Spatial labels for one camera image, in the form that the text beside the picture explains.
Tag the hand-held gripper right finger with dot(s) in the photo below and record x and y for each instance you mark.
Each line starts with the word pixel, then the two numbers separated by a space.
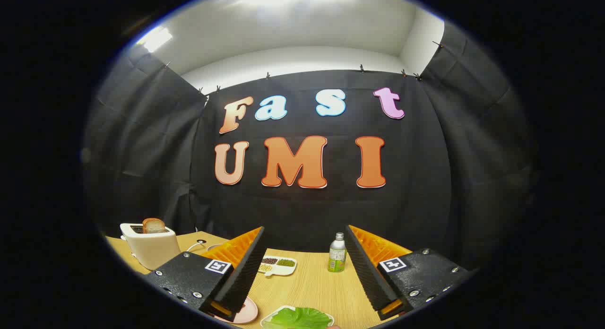
pixel 366 272

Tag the green lettuce leaf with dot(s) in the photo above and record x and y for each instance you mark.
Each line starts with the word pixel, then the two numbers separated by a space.
pixel 300 318

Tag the pile of green beans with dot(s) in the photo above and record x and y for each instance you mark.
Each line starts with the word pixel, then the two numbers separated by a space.
pixel 286 262

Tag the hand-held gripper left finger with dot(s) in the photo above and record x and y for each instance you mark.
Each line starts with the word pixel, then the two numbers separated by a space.
pixel 243 272

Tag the green label metal bottle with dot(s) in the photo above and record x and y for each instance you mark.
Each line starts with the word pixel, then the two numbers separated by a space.
pixel 337 258

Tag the black backdrop cloth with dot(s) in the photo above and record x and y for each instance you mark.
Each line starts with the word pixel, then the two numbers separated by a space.
pixel 302 211

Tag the toasted bread slice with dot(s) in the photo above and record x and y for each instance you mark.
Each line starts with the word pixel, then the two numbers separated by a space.
pixel 154 225

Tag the white toaster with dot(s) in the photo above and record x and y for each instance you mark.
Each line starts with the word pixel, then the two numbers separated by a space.
pixel 151 249

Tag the pile of dark beans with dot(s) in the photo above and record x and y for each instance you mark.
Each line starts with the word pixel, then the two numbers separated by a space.
pixel 269 261

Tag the white divided dish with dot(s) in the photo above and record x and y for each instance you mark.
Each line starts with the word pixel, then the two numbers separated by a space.
pixel 283 271

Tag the ceiling light panel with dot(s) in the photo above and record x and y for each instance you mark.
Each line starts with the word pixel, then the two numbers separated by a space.
pixel 154 38

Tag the white rounded square plate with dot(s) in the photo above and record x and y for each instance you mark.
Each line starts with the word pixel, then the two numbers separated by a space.
pixel 266 319

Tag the pink round plate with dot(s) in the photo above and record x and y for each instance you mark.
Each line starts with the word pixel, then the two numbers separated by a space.
pixel 248 312

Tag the pile of yellow beans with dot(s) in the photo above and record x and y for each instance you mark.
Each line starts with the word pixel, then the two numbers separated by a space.
pixel 265 268

